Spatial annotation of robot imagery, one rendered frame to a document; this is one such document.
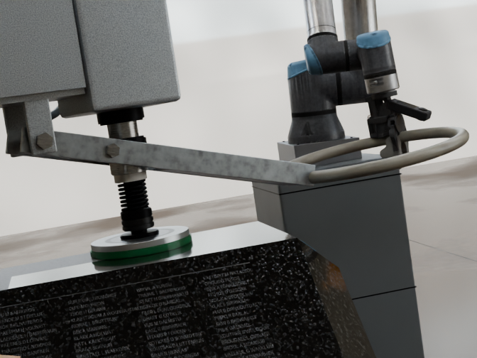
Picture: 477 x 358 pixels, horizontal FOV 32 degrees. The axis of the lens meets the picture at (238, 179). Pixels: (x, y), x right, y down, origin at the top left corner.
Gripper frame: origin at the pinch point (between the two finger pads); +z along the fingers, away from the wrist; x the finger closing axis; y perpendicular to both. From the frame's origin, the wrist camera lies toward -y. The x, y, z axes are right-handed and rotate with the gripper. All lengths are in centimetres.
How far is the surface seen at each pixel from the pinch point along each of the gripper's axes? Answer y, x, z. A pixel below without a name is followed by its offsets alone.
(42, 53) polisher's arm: 32, 98, -44
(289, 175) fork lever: 9, 51, -8
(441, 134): -13.4, 6.4, -6.7
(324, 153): 18.2, 11.2, -7.2
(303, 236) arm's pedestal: 39.2, -7.0, 19.0
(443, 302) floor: 52, -160, 91
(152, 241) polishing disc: 25, 86, -3
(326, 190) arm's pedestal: 31.4, -13.9, 6.7
